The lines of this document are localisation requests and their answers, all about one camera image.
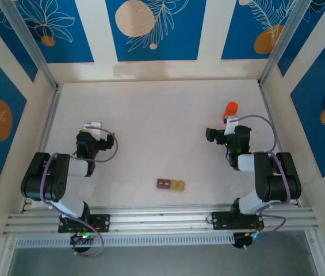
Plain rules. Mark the orange plastic pill bottle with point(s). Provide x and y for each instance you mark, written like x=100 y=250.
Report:
x=231 y=109

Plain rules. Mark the maroon and yellow pill organizer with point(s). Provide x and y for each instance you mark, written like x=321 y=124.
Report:
x=165 y=184

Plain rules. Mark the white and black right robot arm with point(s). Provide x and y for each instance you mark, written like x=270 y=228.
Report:
x=280 y=184

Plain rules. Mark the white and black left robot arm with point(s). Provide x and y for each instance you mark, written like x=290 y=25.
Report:
x=32 y=184

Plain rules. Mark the black base connector board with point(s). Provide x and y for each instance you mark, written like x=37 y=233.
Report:
x=78 y=239
x=241 y=241

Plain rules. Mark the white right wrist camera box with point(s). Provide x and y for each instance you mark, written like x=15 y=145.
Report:
x=230 y=125

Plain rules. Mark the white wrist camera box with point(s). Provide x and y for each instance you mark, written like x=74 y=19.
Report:
x=94 y=126
x=230 y=125

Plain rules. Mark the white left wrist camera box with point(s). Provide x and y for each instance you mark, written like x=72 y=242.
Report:
x=94 y=126

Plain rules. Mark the aluminium table side rail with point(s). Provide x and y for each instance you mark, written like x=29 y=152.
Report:
x=267 y=106
x=46 y=129

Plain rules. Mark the aluminium frame beam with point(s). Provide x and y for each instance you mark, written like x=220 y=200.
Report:
x=162 y=221

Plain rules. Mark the aluminium frame post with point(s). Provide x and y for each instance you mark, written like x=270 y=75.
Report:
x=284 y=43
x=30 y=43

